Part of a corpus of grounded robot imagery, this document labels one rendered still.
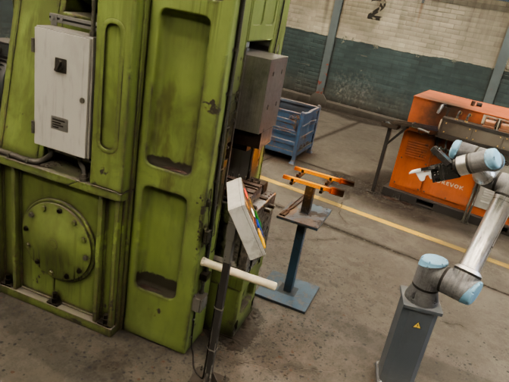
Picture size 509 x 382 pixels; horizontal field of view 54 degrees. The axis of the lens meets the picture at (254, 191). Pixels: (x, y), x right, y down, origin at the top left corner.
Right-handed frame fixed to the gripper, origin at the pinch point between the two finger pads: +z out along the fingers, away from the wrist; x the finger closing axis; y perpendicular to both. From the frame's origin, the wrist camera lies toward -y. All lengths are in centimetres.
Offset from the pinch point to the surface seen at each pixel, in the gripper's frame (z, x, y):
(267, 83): 58, -20, -60
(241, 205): 55, -63, -1
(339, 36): 361, 697, -311
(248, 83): 68, -24, -63
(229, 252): 81, -49, 21
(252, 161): 110, 19, -28
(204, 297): 124, -32, 46
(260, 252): 59, -53, 22
